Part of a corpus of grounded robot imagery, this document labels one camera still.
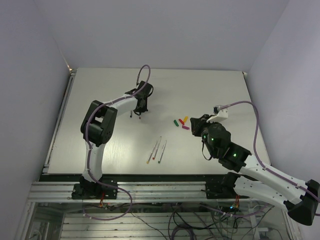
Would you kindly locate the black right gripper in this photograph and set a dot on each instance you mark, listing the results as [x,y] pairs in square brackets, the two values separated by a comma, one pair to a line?
[197,121]

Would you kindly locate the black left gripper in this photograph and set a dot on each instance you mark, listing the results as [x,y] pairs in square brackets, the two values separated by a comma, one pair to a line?
[144,109]

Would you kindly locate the purple pen cap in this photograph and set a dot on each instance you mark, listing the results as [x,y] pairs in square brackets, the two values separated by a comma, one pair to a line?
[185,127]

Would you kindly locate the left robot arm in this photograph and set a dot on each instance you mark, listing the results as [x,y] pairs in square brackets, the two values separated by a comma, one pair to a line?
[99,122]

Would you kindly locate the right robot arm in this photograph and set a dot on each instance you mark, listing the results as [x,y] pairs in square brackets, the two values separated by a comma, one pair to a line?
[205,147]

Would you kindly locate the white pen red end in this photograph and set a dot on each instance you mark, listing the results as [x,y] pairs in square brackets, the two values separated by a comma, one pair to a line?
[157,148]

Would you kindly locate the white pen green end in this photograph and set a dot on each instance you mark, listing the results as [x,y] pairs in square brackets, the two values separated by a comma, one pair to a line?
[162,152]

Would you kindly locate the white pen yellow end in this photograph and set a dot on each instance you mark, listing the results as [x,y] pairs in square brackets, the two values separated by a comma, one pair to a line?
[151,153]

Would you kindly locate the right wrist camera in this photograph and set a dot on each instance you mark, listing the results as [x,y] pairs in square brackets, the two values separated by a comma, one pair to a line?
[219,115]

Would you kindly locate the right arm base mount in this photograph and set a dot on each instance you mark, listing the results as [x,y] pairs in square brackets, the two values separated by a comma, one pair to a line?
[221,186]

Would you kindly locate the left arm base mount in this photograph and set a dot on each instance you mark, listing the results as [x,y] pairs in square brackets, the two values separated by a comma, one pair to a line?
[87,190]

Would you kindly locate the aluminium frame rail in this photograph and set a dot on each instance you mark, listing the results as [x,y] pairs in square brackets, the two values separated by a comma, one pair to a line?
[141,192]

